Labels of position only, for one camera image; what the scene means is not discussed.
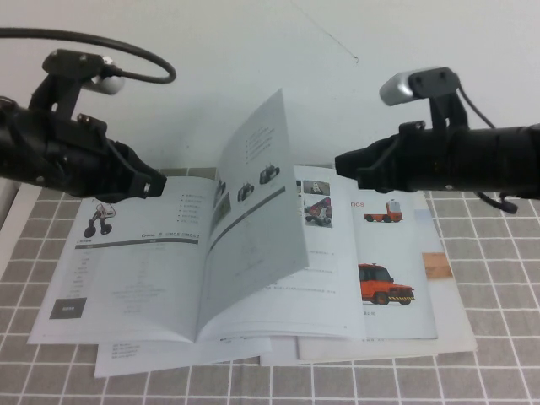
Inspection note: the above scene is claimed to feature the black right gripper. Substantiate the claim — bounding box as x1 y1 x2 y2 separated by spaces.
334 121 453 195

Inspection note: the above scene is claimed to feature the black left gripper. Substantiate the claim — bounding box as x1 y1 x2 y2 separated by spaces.
45 112 169 201

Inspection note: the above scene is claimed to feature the product catalogue book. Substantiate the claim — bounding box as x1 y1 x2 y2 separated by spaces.
26 88 440 345

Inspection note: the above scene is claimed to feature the grey white-grid tablecloth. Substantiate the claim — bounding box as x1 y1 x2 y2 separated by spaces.
0 164 540 405

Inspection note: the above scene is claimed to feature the brochure with orange truck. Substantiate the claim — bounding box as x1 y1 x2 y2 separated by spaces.
296 189 478 362

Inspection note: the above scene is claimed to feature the white printed paper sheet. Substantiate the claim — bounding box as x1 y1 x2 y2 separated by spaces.
94 336 273 379

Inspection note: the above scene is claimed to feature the white plain paper sheet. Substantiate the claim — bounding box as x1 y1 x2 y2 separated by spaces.
258 337 438 368

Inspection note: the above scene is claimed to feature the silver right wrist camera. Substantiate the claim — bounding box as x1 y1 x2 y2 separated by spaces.
379 66 423 107

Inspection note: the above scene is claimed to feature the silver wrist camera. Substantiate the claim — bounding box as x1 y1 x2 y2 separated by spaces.
379 66 423 107
82 57 127 95

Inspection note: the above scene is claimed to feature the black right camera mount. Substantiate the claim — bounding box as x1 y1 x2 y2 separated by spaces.
410 66 470 132

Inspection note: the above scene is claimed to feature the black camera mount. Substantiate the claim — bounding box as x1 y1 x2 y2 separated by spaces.
410 66 470 132
30 49 105 124

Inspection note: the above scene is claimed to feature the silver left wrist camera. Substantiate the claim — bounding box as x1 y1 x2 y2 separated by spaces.
82 57 127 95

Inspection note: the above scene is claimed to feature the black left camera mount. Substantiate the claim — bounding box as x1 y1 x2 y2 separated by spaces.
30 49 105 124

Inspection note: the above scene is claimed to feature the black right camera cable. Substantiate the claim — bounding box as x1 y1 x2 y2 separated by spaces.
456 85 519 215

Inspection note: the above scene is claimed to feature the black camera cable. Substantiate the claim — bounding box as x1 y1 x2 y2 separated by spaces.
0 26 178 85
456 85 519 215

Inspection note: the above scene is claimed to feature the black left camera cable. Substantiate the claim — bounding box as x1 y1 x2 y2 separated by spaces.
0 26 178 85

